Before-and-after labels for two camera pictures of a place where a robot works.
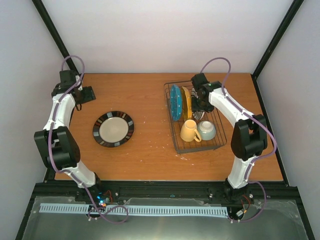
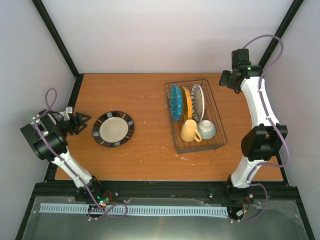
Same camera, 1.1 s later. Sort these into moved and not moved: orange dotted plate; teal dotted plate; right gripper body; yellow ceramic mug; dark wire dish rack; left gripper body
Moved: left gripper body; right gripper body
Not moved: teal dotted plate; dark wire dish rack; yellow ceramic mug; orange dotted plate
